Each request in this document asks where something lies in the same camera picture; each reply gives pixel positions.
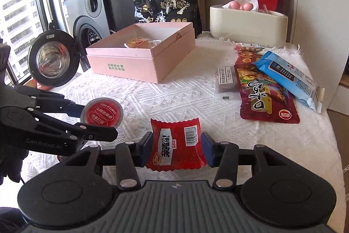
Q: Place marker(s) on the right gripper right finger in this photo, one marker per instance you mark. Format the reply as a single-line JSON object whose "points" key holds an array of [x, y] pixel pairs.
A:
{"points": [[224, 156]]}

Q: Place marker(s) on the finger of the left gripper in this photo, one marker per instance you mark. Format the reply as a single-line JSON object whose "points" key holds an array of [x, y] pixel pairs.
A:
{"points": [[33, 127], [50, 102]]}

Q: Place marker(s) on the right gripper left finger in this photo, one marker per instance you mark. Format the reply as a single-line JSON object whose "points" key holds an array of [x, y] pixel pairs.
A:
{"points": [[128, 156]]}

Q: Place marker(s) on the red round lollipop snack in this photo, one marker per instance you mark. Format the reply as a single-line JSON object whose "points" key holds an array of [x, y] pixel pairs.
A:
{"points": [[102, 112]]}

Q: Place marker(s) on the small red snack packet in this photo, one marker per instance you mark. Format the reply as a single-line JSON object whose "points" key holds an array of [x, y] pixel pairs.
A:
{"points": [[176, 146]]}

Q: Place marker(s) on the dark red snack bag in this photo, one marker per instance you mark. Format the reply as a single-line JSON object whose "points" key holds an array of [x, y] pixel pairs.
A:
{"points": [[262, 98]]}

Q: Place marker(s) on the clear dark snack packet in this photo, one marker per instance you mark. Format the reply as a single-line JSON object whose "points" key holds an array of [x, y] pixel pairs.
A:
{"points": [[225, 83]]}

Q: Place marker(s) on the blue seaweed snack pack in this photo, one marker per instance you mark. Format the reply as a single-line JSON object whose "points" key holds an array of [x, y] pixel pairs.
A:
{"points": [[303, 87]]}

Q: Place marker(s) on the round bread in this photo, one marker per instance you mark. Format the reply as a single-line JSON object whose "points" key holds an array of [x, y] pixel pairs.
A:
{"points": [[141, 43]]}

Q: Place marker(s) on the red spicy strip packet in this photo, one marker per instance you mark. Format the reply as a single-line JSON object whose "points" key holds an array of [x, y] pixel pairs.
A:
{"points": [[248, 47]]}

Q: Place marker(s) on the white woven tablecloth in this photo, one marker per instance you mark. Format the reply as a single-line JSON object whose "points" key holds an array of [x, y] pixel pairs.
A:
{"points": [[188, 93]]}

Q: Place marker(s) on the grey washing machine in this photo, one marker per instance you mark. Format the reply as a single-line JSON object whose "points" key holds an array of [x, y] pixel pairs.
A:
{"points": [[89, 20]]}

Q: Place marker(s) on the pink cardboard box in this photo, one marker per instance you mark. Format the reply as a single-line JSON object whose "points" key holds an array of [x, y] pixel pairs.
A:
{"points": [[109, 56]]}

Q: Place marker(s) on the cream tissue box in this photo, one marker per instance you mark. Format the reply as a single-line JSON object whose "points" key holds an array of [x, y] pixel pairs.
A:
{"points": [[265, 28]]}

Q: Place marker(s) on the pink balls on tissue box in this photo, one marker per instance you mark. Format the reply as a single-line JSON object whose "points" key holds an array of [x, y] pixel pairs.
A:
{"points": [[245, 7]]}

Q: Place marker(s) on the black plum snack bag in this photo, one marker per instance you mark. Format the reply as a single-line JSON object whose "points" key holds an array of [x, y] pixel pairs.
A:
{"points": [[148, 11]]}

